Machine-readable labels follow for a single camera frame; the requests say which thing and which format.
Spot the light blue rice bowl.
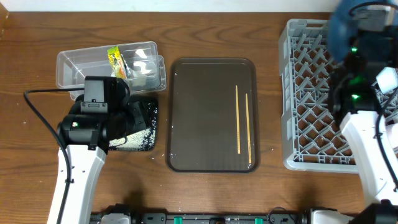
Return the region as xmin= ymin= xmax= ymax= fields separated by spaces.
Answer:
xmin=376 ymin=67 xmax=398 ymax=94

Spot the blue plate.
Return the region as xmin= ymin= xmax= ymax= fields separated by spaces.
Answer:
xmin=328 ymin=0 xmax=397 ymax=62

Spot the white napkin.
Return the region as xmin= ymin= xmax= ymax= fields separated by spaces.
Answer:
xmin=126 ymin=49 xmax=160 ymax=91

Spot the green snack wrapper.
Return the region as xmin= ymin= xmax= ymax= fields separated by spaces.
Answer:
xmin=107 ymin=46 xmax=127 ymax=79

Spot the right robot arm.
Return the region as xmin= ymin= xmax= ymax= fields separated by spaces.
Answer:
xmin=307 ymin=24 xmax=397 ymax=223

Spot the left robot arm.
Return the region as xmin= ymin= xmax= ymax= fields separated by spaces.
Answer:
xmin=47 ymin=77 xmax=150 ymax=223

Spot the black waste tray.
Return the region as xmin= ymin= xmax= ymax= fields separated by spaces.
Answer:
xmin=109 ymin=95 xmax=158 ymax=152

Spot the grey dishwasher rack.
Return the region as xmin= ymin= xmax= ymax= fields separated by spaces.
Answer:
xmin=278 ymin=19 xmax=398 ymax=174

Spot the spilled white rice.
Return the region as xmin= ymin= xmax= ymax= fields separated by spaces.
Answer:
xmin=109 ymin=102 xmax=158 ymax=151

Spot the clear plastic bin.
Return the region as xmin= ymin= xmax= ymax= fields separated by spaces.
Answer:
xmin=56 ymin=41 xmax=167 ymax=100

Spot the brown serving tray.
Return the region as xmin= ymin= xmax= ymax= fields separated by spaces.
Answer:
xmin=166 ymin=58 xmax=261 ymax=174

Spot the left wooden chopstick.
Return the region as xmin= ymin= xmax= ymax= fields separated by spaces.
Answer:
xmin=235 ymin=85 xmax=241 ymax=154

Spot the wooden chopstick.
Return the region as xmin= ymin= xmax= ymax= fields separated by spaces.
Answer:
xmin=235 ymin=85 xmax=241 ymax=154
xmin=245 ymin=93 xmax=252 ymax=164

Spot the right wooden chopstick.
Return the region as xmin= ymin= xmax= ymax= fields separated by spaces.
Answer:
xmin=245 ymin=93 xmax=252 ymax=164

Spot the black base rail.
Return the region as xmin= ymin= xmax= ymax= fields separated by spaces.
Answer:
xmin=90 ymin=203 xmax=308 ymax=224

